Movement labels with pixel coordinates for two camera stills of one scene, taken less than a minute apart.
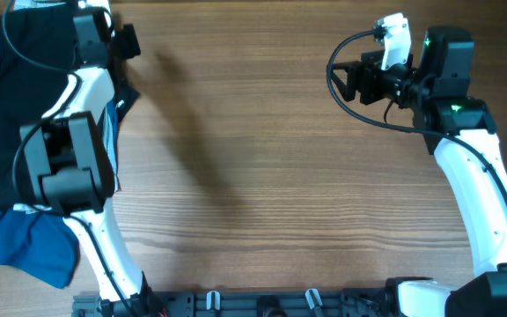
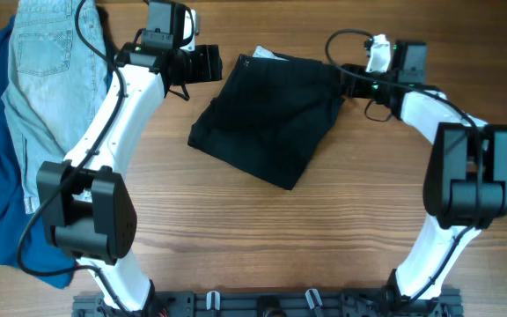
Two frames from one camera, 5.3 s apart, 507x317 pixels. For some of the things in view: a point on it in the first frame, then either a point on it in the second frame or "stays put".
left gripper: x=127 y=41 to x=209 y=62
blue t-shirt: x=36 y=245 stays put
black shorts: x=35 y=55 to x=269 y=117
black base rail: x=282 y=303 stays put
